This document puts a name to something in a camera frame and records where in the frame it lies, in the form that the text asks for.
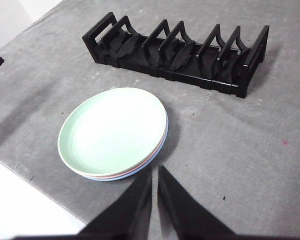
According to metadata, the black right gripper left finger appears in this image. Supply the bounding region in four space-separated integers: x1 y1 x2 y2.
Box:
77 171 154 240

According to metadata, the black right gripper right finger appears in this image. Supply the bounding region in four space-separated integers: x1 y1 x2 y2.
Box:
157 165 242 240

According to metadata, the blue round plate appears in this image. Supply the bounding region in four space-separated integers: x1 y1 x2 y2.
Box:
83 123 170 183

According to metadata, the pink round plate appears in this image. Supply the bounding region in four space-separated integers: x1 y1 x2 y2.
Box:
76 116 170 180

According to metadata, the green round plate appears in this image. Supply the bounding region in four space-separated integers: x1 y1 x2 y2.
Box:
57 87 168 176

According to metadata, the black plastic dish rack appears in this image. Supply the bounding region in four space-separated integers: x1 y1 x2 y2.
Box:
81 11 271 99

